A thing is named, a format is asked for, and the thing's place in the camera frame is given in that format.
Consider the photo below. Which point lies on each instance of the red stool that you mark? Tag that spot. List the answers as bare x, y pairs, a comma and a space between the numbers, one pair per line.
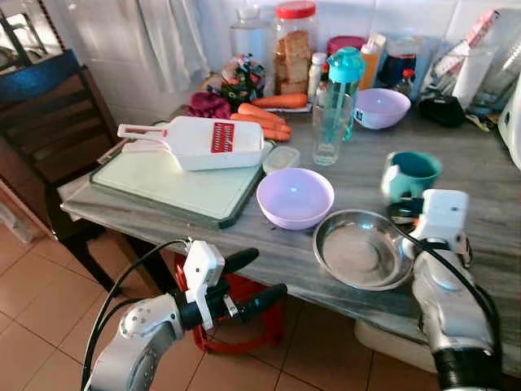
264, 279

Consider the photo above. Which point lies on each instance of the dark purple vegetable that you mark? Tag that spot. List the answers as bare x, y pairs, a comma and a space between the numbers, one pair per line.
209, 105

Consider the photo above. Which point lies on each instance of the clear drinking glass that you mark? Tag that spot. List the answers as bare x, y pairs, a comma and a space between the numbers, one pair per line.
330, 134

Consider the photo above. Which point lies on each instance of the stainless steel plate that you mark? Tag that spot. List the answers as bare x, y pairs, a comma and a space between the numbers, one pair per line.
358, 252

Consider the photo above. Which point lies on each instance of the clear glass jar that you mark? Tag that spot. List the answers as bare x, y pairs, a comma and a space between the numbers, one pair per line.
251, 37

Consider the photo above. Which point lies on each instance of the white food processor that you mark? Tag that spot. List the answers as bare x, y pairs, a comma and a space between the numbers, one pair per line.
513, 122

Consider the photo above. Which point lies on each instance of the small purple bowl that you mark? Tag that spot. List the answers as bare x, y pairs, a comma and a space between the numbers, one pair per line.
383, 110

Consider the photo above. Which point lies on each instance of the teal water bottle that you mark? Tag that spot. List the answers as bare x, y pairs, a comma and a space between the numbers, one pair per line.
346, 69

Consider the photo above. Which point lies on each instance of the black pouch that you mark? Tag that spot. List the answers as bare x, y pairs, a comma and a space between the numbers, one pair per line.
441, 111

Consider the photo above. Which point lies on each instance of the red-lidded clear jar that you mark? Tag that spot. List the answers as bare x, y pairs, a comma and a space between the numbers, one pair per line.
295, 57

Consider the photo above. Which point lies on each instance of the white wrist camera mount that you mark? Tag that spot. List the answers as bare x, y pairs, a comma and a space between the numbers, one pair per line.
199, 265
444, 213

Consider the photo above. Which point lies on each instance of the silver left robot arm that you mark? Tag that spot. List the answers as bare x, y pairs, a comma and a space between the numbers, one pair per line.
138, 342

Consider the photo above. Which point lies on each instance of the small clear plastic container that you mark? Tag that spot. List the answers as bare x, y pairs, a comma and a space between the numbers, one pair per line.
281, 160

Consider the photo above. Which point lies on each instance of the red striped plastic bag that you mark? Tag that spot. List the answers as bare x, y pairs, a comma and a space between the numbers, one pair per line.
476, 57

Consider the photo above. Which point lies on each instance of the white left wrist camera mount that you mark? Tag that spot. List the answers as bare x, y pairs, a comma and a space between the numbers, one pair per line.
199, 265

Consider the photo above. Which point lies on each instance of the small red-capped bottle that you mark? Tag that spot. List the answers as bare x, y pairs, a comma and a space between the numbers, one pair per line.
405, 84

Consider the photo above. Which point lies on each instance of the teal mug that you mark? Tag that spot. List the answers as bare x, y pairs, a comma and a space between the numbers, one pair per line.
415, 173

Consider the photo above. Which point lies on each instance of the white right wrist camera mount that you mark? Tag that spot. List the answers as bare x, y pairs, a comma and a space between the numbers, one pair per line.
444, 213

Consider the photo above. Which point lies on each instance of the orange bottle white cap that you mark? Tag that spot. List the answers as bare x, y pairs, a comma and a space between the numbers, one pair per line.
372, 65

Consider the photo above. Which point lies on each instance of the pink-lidded container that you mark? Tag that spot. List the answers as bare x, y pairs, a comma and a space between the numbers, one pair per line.
346, 41

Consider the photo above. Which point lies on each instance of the white plastic tub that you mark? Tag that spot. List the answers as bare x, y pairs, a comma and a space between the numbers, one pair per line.
391, 342

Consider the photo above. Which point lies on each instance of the dark wooden chair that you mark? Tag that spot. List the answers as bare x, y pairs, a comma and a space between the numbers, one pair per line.
57, 122

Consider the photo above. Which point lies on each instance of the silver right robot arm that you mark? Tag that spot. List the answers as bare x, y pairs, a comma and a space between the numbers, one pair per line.
444, 309

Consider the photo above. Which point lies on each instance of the white mandoline slicer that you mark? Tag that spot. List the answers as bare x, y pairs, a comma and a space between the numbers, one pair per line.
191, 142

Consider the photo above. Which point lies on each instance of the pale green cutting board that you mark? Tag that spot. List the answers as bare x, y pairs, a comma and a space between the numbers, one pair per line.
171, 191

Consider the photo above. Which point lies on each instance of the large purple bowl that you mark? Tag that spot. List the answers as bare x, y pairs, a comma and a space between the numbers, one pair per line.
295, 199

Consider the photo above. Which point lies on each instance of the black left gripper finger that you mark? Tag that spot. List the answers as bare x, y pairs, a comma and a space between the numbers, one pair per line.
262, 300
241, 261

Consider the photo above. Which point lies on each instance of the bag of vegetables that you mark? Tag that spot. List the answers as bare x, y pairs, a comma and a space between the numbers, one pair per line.
242, 80

